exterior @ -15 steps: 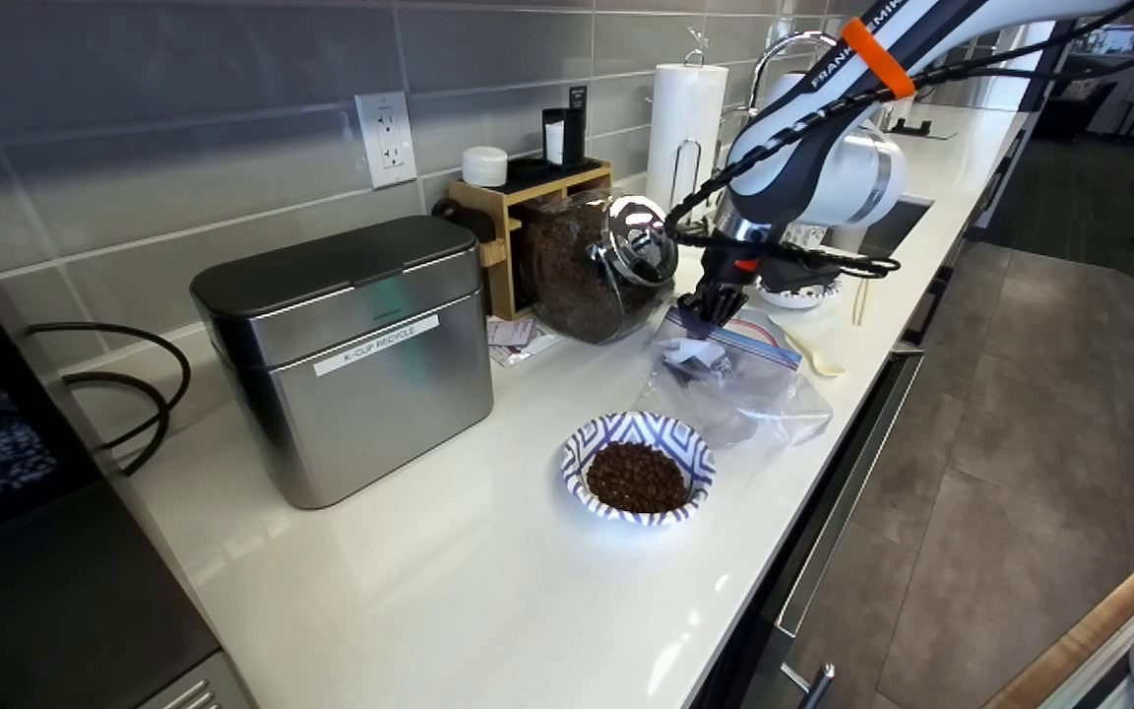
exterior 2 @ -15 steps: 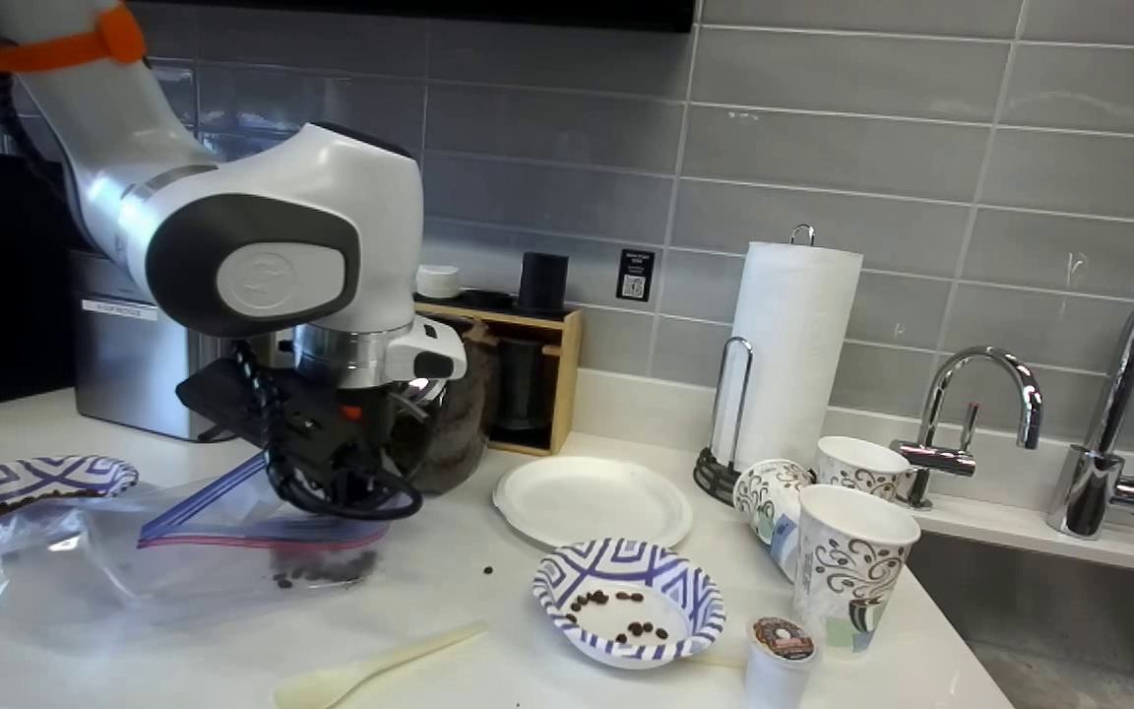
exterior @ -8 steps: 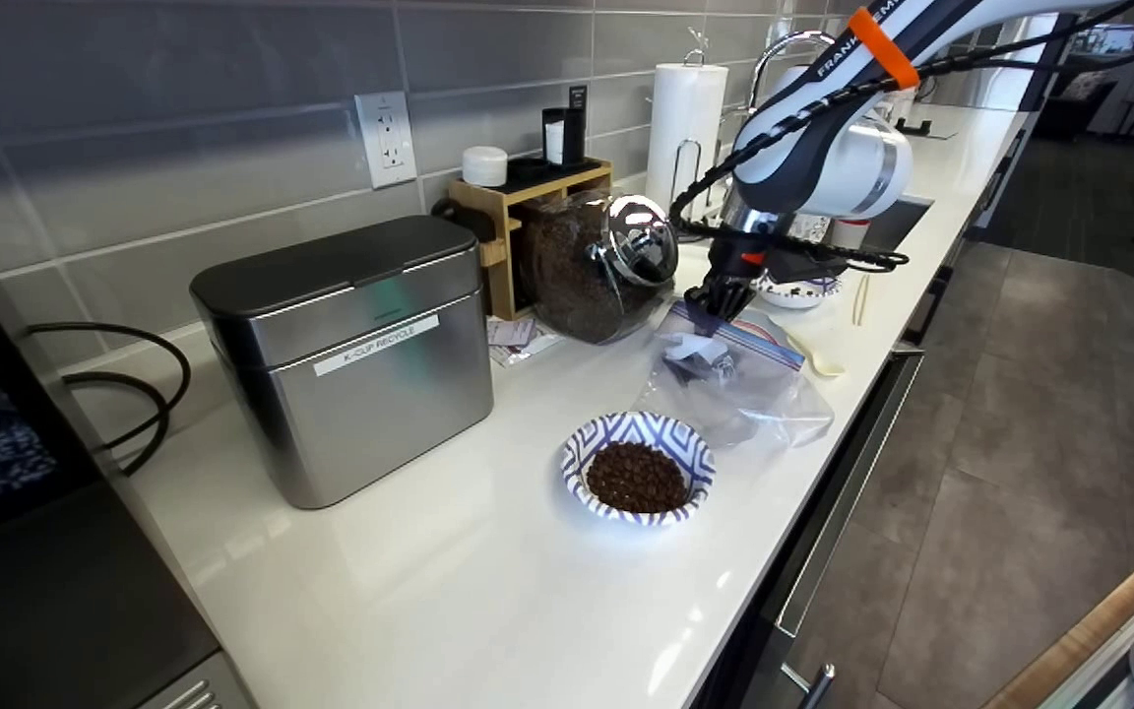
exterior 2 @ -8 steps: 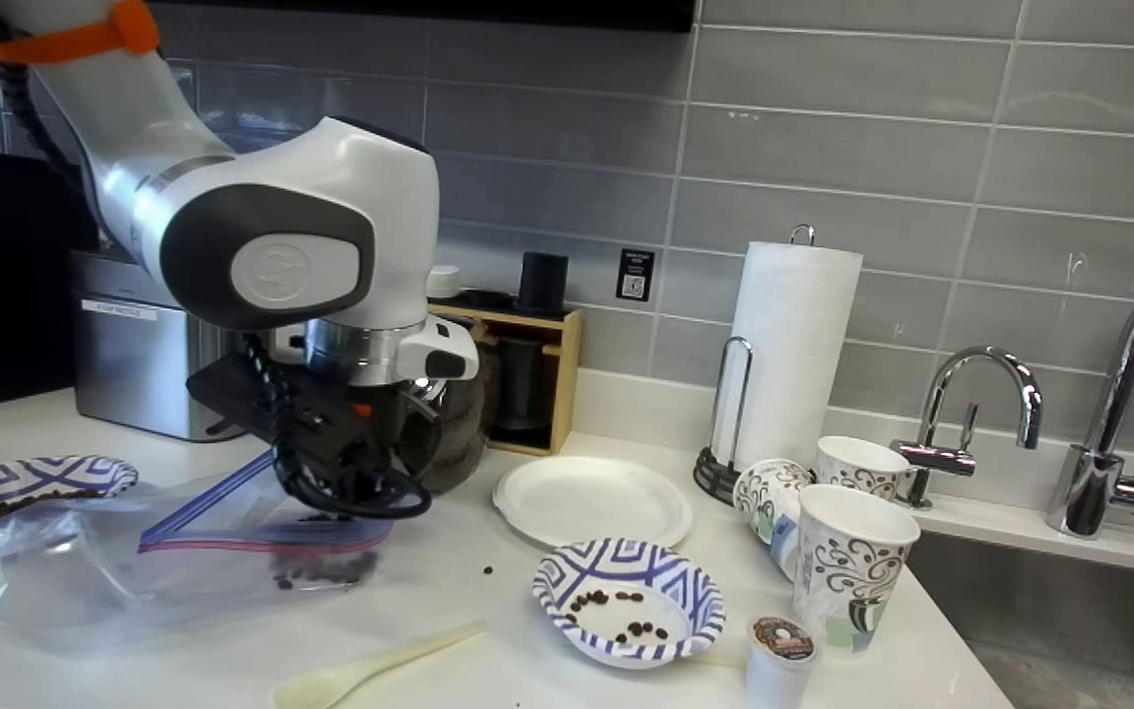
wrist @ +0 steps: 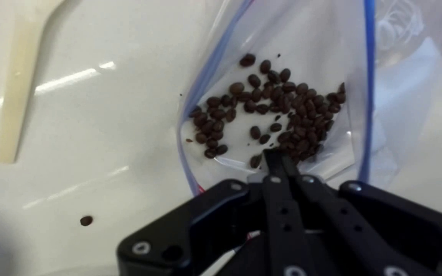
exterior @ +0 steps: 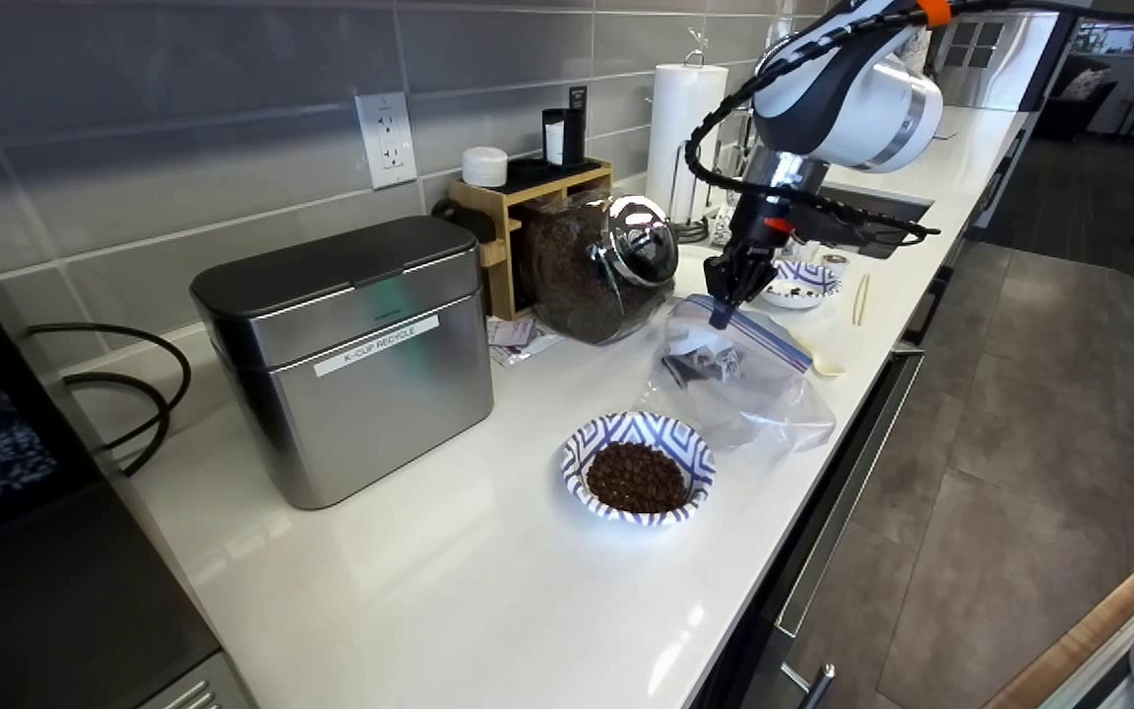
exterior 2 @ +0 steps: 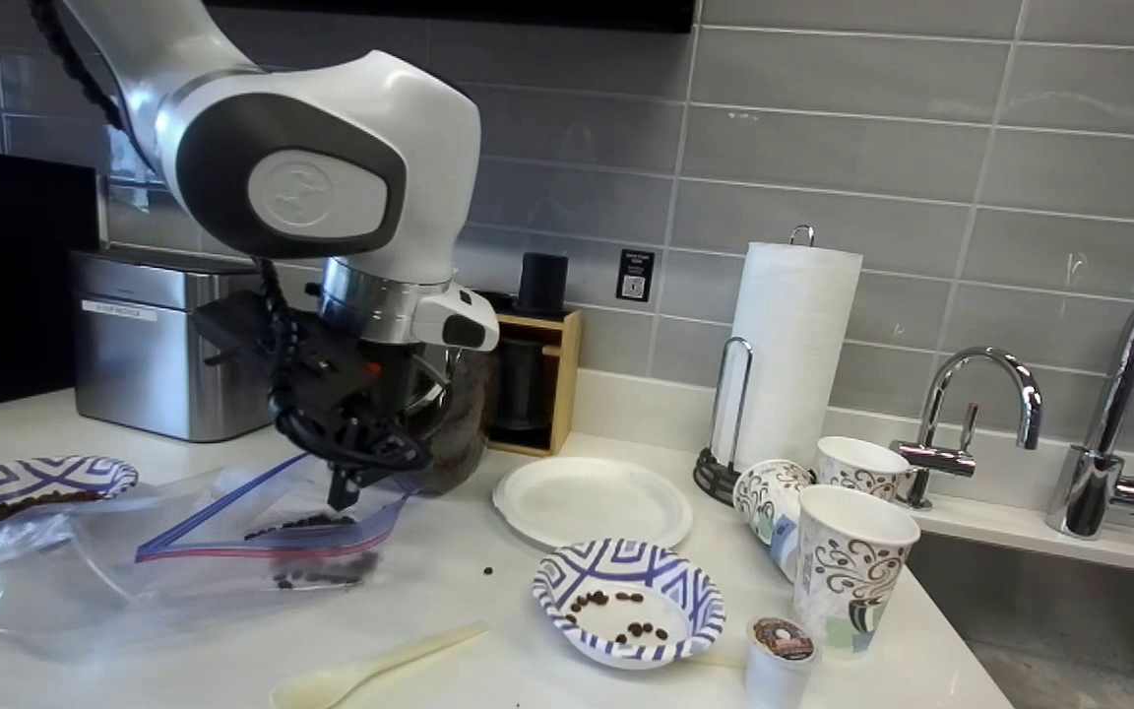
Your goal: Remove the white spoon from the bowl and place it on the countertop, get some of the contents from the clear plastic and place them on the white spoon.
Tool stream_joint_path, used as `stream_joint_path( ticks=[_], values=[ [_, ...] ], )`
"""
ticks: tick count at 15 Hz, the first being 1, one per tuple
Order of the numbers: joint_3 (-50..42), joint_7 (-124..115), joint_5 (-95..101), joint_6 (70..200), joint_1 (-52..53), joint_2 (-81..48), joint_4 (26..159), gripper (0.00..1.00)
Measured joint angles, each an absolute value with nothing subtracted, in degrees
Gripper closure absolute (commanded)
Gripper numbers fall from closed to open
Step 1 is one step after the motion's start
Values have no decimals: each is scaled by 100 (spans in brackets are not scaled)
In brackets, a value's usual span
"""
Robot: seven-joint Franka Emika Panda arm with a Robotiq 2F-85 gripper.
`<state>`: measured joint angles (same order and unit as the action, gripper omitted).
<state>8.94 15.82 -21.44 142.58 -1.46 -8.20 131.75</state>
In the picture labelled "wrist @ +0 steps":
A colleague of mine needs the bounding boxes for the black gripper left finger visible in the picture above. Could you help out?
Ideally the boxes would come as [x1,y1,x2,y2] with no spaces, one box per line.
[115,151,314,276]

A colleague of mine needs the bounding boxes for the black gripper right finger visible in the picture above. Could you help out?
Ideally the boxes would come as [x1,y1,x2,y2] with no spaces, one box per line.
[276,152,442,276]

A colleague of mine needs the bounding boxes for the coffee beans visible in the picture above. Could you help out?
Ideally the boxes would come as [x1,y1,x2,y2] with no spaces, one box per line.
[189,52,347,170]

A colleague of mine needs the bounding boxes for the white plastic spoon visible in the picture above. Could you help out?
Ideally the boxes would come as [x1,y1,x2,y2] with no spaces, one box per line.
[0,0,67,166]

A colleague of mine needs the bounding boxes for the clear zip plastic bag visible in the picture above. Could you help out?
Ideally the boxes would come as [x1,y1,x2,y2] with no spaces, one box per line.
[175,0,442,198]

